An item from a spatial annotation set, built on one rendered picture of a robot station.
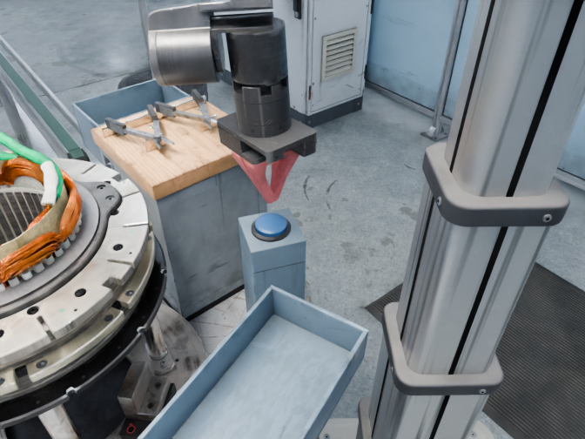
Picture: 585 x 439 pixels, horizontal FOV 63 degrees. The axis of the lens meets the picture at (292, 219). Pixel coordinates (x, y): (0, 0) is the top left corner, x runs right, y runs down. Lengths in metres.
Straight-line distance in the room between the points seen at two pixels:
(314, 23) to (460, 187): 2.32
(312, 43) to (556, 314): 1.76
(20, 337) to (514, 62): 0.44
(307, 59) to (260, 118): 2.29
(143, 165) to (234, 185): 0.14
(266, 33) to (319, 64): 2.37
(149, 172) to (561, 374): 1.56
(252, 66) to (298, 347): 0.27
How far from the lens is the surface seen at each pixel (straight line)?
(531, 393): 1.82
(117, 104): 0.93
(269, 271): 0.60
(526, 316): 2.02
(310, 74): 2.80
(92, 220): 0.55
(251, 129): 0.50
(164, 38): 0.48
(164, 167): 0.68
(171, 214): 0.69
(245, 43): 0.46
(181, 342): 0.79
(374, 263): 2.06
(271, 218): 0.60
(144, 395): 0.71
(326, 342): 0.50
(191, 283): 0.79
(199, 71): 0.48
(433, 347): 0.58
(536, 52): 0.39
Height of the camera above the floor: 1.42
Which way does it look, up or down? 39 degrees down
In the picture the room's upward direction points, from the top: straight up
